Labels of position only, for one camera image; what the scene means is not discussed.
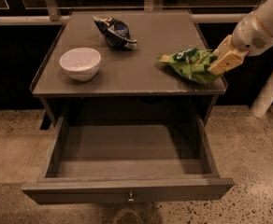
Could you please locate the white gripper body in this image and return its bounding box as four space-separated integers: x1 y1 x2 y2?
231 12 273 56

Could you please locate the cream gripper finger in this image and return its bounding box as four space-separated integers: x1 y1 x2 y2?
212 35 233 56
208 49 247 76

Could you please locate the green rice chip bag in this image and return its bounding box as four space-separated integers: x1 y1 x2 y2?
158 48 219 85

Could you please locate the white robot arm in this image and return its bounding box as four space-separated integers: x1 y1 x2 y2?
208 0 273 118

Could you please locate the blue chip bag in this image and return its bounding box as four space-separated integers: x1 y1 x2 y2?
93 16 137 50

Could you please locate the open grey top drawer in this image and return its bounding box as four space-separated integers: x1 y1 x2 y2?
22 117 234 204

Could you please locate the metal drawer knob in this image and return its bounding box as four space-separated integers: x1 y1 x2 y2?
127 191 136 203

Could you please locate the grey wooden cabinet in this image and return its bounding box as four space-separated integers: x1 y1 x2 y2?
31 10 227 122

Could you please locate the white ceramic bowl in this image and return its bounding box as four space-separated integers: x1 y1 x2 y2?
59 48 101 81

